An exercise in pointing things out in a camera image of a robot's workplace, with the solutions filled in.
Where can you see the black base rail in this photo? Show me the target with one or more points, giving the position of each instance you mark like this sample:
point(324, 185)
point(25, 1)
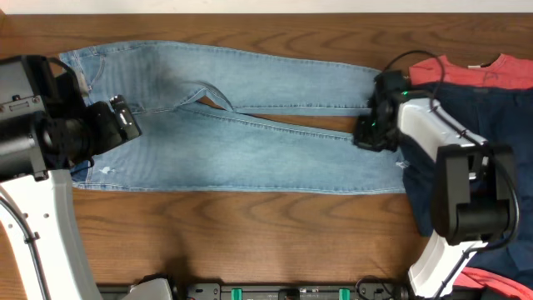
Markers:
point(368, 287)

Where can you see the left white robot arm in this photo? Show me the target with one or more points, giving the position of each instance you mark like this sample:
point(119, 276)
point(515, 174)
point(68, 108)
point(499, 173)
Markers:
point(46, 131)

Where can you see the light blue jeans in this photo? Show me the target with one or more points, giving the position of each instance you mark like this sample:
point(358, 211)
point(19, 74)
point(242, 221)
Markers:
point(208, 121)

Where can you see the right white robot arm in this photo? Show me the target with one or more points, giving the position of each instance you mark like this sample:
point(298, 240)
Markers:
point(474, 205)

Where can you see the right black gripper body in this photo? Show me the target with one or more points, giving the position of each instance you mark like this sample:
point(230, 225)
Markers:
point(376, 135)

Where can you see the dark navy shorts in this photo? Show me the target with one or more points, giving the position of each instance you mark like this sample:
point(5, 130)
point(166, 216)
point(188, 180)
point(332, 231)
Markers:
point(502, 117)

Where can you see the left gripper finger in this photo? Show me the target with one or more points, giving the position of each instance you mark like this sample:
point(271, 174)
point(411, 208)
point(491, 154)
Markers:
point(121, 110)
point(129, 127)

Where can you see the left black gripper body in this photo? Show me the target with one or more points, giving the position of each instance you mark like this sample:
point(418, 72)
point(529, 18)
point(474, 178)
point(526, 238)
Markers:
point(105, 125)

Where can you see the red t-shirt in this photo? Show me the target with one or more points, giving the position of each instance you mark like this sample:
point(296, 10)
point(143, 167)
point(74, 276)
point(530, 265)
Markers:
point(508, 73)

